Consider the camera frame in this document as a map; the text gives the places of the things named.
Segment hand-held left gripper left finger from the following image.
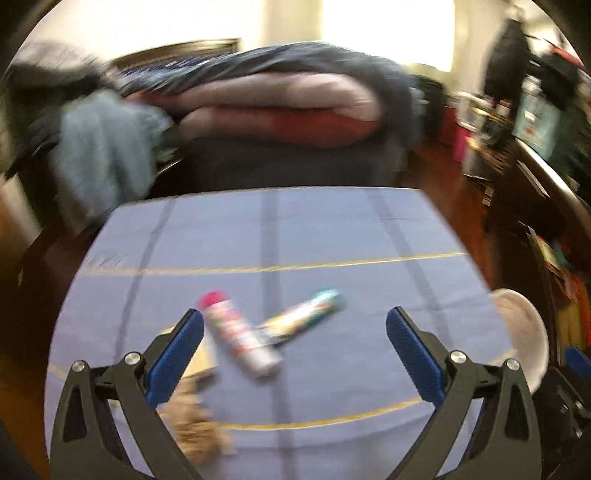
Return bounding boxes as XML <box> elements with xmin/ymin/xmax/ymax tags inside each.
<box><xmin>50</xmin><ymin>308</ymin><xmax>206</xmax><ymax>480</ymax></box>

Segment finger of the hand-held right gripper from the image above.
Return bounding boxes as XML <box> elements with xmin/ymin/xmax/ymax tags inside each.
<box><xmin>564</xmin><ymin>347</ymin><xmax>591</xmax><ymax>384</ymax></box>
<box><xmin>538</xmin><ymin>369</ymin><xmax>589</xmax><ymax>444</ymax></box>

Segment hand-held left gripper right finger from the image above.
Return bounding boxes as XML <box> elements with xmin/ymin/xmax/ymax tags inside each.
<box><xmin>385</xmin><ymin>307</ymin><xmax>542</xmax><ymax>480</ymax></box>

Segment white bin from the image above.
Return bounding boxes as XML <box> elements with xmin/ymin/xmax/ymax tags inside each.
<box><xmin>489</xmin><ymin>288</ymin><xmax>550</xmax><ymax>395</ymax></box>

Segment white can with pink cap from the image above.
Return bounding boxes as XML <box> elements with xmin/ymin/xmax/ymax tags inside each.
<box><xmin>198</xmin><ymin>290</ymin><xmax>283</xmax><ymax>380</ymax></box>

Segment tan pine cone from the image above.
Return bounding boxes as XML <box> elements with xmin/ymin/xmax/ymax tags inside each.
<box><xmin>159</xmin><ymin>376</ymin><xmax>236</xmax><ymax>467</ymax></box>

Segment colourful tube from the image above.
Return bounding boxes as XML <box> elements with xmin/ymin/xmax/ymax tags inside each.
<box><xmin>256</xmin><ymin>289</ymin><xmax>346</xmax><ymax>347</ymax></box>

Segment blue striped tablecloth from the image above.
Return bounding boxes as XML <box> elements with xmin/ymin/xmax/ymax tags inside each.
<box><xmin>44</xmin><ymin>186</ymin><xmax>518</xmax><ymax>480</ymax></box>

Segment dark wooden desk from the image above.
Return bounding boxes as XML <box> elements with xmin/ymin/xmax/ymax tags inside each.
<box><xmin>485</xmin><ymin>138</ymin><xmax>591</xmax><ymax>370</ymax></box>

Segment pink box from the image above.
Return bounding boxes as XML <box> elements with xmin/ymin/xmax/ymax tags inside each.
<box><xmin>452</xmin><ymin>124</ymin><xmax>469</xmax><ymax>162</ymax></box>

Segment light blue blanket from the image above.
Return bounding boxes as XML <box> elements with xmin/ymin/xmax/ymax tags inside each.
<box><xmin>51</xmin><ymin>90</ymin><xmax>174</xmax><ymax>222</ymax></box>

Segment dark wooden bed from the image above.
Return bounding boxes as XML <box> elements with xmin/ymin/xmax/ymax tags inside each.
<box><xmin>115</xmin><ymin>38</ymin><xmax>416</xmax><ymax>188</ymax></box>

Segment striped handbag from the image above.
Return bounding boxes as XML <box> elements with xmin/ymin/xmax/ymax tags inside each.
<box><xmin>480</xmin><ymin>111</ymin><xmax>513</xmax><ymax>148</ymax></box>

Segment teal bag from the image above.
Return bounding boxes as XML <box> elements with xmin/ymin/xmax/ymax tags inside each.
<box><xmin>512</xmin><ymin>88</ymin><xmax>561</xmax><ymax>158</ymax></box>

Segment black suitcase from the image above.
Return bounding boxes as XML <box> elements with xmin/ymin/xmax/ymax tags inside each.
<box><xmin>411</xmin><ymin>76</ymin><xmax>446</xmax><ymax>139</ymax></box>

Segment white storage box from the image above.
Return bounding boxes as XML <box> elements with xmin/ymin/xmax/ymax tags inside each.
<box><xmin>455</xmin><ymin>92</ymin><xmax>490</xmax><ymax>125</ymax></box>

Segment dark jacket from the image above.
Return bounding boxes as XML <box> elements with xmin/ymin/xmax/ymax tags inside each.
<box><xmin>7</xmin><ymin>92</ymin><xmax>65</xmax><ymax>176</ymax></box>

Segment folded pink grey quilt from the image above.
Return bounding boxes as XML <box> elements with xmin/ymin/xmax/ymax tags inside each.
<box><xmin>124</xmin><ymin>74</ymin><xmax>386</xmax><ymax>148</ymax></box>

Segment black garment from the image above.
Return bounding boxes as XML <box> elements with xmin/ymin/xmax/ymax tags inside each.
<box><xmin>540</xmin><ymin>55</ymin><xmax>583</xmax><ymax>112</ymax></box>

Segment red clothes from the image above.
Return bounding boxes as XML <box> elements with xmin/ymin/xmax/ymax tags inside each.
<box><xmin>545</xmin><ymin>41</ymin><xmax>585</xmax><ymax>70</ymax></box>

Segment black coat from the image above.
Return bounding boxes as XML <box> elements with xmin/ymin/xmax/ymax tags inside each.
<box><xmin>485</xmin><ymin>18</ymin><xmax>529</xmax><ymax>100</ymax></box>

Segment blue patterned duvet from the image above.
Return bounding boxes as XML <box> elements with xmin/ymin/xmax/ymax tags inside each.
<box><xmin>120</xmin><ymin>41</ymin><xmax>416</xmax><ymax>139</ymax></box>

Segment sheer cream curtain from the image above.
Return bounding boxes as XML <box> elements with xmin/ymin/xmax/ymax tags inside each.
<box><xmin>263</xmin><ymin>0</ymin><xmax>458</xmax><ymax>72</ymax></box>

